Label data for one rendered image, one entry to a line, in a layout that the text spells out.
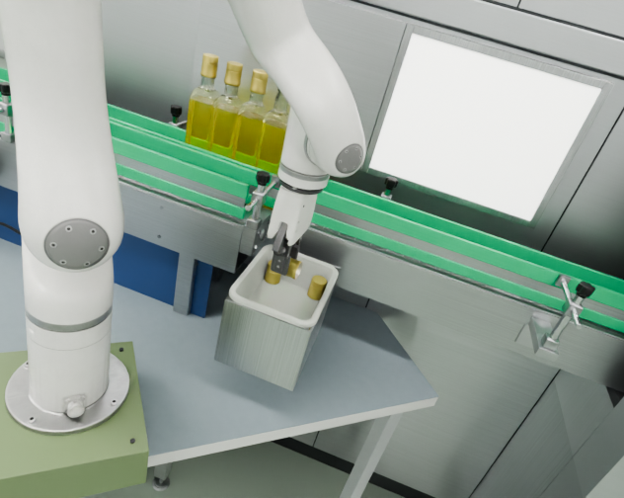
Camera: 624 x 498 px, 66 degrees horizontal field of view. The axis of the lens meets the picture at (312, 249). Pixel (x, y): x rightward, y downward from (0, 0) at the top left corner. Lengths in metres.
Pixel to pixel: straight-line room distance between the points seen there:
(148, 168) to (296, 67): 0.54
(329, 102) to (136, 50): 0.83
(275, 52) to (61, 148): 0.28
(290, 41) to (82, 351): 0.54
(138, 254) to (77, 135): 0.64
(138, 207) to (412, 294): 0.64
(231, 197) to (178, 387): 0.41
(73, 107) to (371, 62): 0.70
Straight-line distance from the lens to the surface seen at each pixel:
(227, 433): 1.01
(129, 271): 1.27
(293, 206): 0.77
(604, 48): 1.16
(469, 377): 1.51
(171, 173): 1.08
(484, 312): 1.13
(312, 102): 0.64
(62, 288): 0.75
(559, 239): 1.29
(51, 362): 0.83
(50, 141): 0.62
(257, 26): 0.66
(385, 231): 1.06
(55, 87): 0.61
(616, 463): 1.19
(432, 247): 1.07
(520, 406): 1.58
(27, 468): 0.87
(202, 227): 1.07
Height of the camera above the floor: 1.55
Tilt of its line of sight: 30 degrees down
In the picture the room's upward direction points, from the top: 16 degrees clockwise
